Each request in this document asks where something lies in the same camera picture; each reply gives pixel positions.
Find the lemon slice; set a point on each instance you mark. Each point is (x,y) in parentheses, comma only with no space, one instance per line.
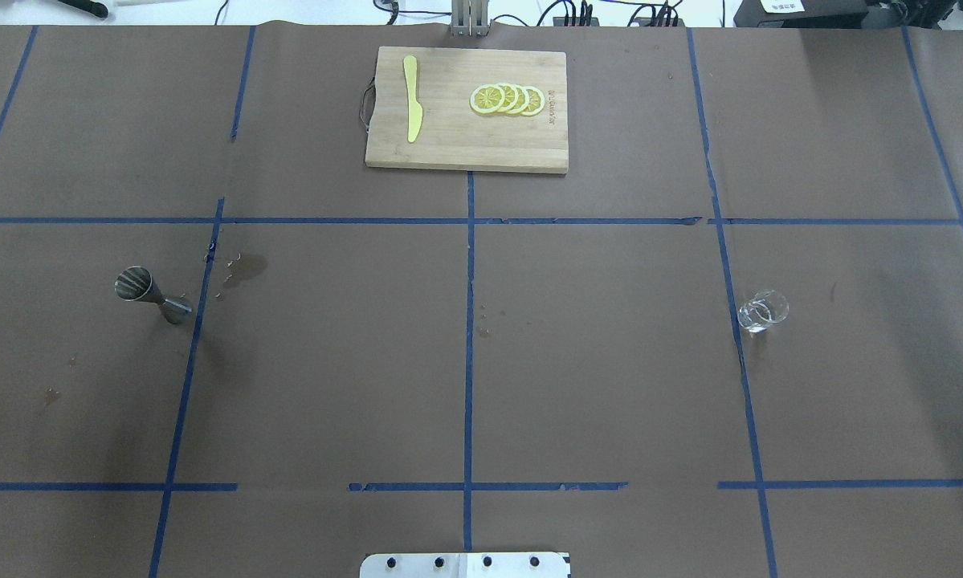
(536,101)
(487,99)
(522,100)
(511,97)

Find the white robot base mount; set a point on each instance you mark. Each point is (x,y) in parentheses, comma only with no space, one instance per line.
(467,564)

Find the aluminium frame post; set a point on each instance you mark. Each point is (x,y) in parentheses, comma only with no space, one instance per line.
(470,18)

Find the wooden cutting board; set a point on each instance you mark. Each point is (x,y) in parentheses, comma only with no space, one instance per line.
(452,135)

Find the yellow plastic knife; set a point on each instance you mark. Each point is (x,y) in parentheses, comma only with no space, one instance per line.
(415,110)

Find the steel jigger measuring cup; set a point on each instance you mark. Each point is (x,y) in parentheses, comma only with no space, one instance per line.
(136,283)

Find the black box on desk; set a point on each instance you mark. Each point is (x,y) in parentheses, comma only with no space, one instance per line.
(801,14)

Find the clear glass cup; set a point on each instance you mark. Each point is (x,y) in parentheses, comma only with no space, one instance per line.
(763,310)

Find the lemon slice front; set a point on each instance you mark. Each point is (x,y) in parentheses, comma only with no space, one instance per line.
(487,99)

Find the black handle tool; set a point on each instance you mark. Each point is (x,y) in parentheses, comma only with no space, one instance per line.
(94,8)

